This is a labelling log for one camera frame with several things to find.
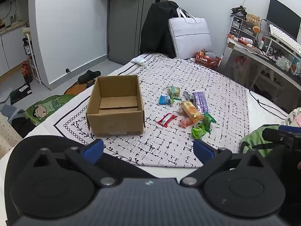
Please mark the white storage rack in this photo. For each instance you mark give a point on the white storage rack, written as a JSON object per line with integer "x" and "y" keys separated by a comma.
{"x": 35, "y": 63}

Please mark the orange bread packet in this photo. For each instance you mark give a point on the orange bread packet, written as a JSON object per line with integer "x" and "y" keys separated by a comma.
{"x": 190, "y": 110}

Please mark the orange plush ball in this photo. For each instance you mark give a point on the orange plush ball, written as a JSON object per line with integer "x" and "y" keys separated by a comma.
{"x": 256, "y": 29}

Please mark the orange bottle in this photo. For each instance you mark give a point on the orange bottle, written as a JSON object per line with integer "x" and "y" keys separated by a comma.
{"x": 202, "y": 53}

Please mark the red plastic basket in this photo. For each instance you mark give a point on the red plastic basket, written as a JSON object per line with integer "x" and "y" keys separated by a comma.
{"x": 207, "y": 62}

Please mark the dark bundle on organizer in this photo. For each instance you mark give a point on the dark bundle on organizer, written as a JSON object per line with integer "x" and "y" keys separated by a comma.
{"x": 238, "y": 11}

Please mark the green cloth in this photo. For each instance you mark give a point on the green cloth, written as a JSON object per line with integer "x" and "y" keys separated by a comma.
{"x": 256, "y": 136}

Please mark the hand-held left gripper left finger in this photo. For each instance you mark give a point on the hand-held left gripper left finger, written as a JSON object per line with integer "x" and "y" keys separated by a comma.
{"x": 94, "y": 149}

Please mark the black slippers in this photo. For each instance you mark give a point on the black slippers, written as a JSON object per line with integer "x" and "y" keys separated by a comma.
{"x": 89, "y": 75}

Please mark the white kitchen cabinet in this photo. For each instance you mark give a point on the white kitchen cabinet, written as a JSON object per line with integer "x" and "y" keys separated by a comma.
{"x": 11, "y": 49}

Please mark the green candy packet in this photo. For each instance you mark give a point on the green candy packet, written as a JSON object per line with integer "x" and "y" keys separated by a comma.
{"x": 198, "y": 131}
{"x": 208, "y": 120}

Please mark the grey door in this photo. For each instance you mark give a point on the grey door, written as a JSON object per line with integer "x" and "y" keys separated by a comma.
{"x": 124, "y": 28}

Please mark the green cartoon rug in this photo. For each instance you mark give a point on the green cartoon rug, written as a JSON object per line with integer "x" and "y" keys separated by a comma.
{"x": 47, "y": 106}

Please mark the black door stopper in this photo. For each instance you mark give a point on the black door stopper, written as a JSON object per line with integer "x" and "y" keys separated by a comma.
{"x": 68, "y": 70}

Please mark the black flat bag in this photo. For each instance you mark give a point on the black flat bag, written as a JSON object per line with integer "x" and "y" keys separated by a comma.
{"x": 21, "y": 91}

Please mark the blue snack packet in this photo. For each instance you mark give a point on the blue snack packet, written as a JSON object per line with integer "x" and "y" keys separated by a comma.
{"x": 164, "y": 100}

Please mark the purple snack packet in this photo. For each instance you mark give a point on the purple snack packet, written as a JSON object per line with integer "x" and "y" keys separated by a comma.
{"x": 200, "y": 101}

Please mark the white laptop bag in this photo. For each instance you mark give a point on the white laptop bag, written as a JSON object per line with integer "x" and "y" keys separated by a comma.
{"x": 190, "y": 35}

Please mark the brown cardboard box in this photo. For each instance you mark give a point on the brown cardboard box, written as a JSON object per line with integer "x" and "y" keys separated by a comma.
{"x": 115, "y": 122}

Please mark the black spray bottle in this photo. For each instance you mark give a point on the black spray bottle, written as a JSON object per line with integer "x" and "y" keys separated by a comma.
{"x": 26, "y": 47}

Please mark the black monitor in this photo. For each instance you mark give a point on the black monitor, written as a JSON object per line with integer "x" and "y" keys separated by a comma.
{"x": 282, "y": 16}

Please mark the white black-patterned blanket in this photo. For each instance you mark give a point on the white black-patterned blanket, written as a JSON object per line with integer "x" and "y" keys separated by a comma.
{"x": 164, "y": 146}

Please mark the white tissue pack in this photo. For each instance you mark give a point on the white tissue pack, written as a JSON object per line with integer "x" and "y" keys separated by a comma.
{"x": 282, "y": 62}

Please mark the glass jar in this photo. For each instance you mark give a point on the glass jar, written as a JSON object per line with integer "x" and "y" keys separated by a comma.
{"x": 14, "y": 20}

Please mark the grey cloth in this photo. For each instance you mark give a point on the grey cloth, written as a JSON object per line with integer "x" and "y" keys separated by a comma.
{"x": 6, "y": 95}

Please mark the white bottle red cap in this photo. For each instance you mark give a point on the white bottle red cap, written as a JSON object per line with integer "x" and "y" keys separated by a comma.
{"x": 260, "y": 43}

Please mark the white desk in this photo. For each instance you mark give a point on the white desk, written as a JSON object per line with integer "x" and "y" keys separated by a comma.
{"x": 227, "y": 51}

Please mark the cookie packet with teal band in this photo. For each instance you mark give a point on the cookie packet with teal band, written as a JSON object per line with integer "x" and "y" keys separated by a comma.
{"x": 175, "y": 91}

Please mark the black jacket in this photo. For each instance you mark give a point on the black jacket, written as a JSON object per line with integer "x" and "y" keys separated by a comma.
{"x": 157, "y": 28}

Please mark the grey drawer organizer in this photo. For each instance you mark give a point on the grey drawer organizer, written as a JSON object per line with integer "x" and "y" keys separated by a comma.
{"x": 237, "y": 27}

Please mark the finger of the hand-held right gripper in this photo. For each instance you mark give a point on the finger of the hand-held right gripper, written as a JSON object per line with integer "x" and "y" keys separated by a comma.
{"x": 277, "y": 136}
{"x": 291, "y": 129}

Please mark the dark cloth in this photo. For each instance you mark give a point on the dark cloth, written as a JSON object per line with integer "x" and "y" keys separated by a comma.
{"x": 21, "y": 124}

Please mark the long green snack packet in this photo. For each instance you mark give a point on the long green snack packet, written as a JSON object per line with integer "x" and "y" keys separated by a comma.
{"x": 174, "y": 100}

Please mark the red striped snack packet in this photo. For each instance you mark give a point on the red striped snack packet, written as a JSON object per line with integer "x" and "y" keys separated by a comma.
{"x": 167, "y": 119}

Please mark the white keyboard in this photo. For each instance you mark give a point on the white keyboard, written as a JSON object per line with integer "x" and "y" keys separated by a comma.
{"x": 282, "y": 37}

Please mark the white desk shelf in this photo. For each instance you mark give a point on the white desk shelf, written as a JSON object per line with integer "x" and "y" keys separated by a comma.
{"x": 275, "y": 42}

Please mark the red white roller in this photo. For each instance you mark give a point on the red white roller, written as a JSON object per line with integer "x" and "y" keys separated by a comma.
{"x": 242, "y": 42}

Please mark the white stool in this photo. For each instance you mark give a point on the white stool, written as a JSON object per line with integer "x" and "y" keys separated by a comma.
{"x": 265, "y": 80}

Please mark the printed pillow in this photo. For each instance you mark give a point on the printed pillow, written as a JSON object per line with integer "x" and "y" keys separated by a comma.
{"x": 292, "y": 117}

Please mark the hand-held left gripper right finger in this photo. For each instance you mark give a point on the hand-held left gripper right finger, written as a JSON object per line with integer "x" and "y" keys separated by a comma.
{"x": 203, "y": 149}

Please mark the beige dotted cloth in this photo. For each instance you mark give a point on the beige dotted cloth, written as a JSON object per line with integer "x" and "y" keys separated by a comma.
{"x": 8, "y": 134}

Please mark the grey sandwich packet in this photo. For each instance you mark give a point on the grey sandwich packet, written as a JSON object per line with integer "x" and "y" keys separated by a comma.
{"x": 188, "y": 95}

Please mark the small wicker basket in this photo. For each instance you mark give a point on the small wicker basket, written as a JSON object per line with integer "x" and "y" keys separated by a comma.
{"x": 252, "y": 18}

